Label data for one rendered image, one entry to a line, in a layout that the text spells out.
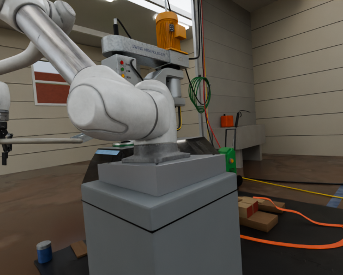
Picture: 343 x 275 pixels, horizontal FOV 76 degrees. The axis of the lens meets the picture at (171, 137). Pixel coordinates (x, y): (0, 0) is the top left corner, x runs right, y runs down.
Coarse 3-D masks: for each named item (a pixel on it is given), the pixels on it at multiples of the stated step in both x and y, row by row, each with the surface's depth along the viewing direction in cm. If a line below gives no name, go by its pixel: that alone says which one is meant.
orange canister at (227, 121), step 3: (222, 117) 500; (225, 117) 495; (228, 117) 499; (231, 117) 507; (222, 120) 500; (225, 120) 495; (228, 120) 499; (231, 120) 507; (222, 123) 501; (225, 123) 496; (228, 123) 498; (231, 123) 507; (222, 126) 502; (225, 126) 497; (228, 126) 499; (231, 126) 508; (237, 126) 520
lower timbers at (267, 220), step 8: (264, 208) 233; (272, 208) 228; (256, 216) 205; (264, 216) 204; (272, 216) 203; (240, 224) 206; (248, 224) 200; (256, 224) 194; (264, 224) 189; (272, 224) 195
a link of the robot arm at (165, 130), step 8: (152, 80) 74; (144, 88) 71; (152, 88) 71; (160, 88) 72; (168, 88) 77; (152, 96) 68; (160, 96) 70; (168, 96) 74; (160, 104) 69; (168, 104) 73; (160, 112) 68; (168, 112) 72; (160, 120) 68; (168, 120) 72; (160, 128) 69; (168, 128) 72; (176, 128) 77; (152, 136) 69; (160, 136) 71; (168, 136) 73; (176, 136) 77; (136, 144) 74; (144, 144) 72
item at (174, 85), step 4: (168, 80) 225; (172, 80) 225; (176, 80) 226; (168, 84) 225; (172, 84) 225; (176, 84) 226; (172, 88) 225; (176, 88) 226; (180, 88) 233; (172, 92) 225; (176, 92) 226; (180, 92) 231; (172, 96) 225; (176, 96) 226; (180, 96) 231
